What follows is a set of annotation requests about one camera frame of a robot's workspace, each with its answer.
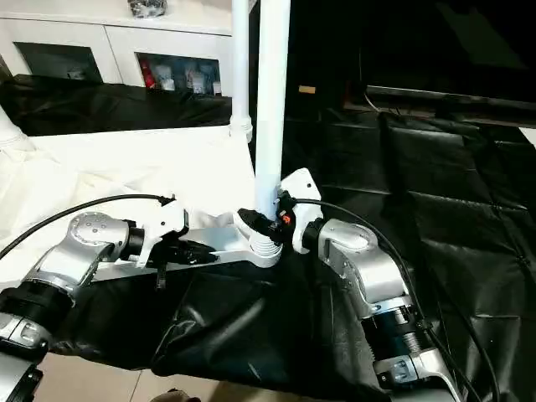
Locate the white plastic table top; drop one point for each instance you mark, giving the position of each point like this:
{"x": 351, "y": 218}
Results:
{"x": 100, "y": 167}

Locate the white plastic table leg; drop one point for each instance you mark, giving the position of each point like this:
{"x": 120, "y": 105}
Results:
{"x": 272, "y": 92}
{"x": 12, "y": 134}
{"x": 240, "y": 67}

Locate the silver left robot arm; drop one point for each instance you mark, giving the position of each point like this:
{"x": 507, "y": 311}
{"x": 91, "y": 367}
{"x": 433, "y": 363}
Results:
{"x": 84, "y": 243}

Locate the black robot left foot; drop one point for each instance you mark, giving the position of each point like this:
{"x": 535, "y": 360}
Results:
{"x": 182, "y": 397}

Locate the black mat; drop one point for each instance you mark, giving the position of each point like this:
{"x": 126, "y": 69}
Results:
{"x": 435, "y": 209}

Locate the large black furniture piece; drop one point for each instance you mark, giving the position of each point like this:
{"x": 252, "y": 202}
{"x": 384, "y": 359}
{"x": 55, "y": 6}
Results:
{"x": 419, "y": 38}

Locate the white cabinet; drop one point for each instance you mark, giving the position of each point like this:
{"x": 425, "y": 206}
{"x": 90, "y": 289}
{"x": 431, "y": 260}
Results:
{"x": 100, "y": 33}

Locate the dark glass bowl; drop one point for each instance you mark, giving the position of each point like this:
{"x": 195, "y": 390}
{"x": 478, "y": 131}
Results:
{"x": 147, "y": 7}

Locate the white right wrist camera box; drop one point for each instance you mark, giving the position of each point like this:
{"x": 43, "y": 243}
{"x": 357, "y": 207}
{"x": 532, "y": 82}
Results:
{"x": 301, "y": 188}

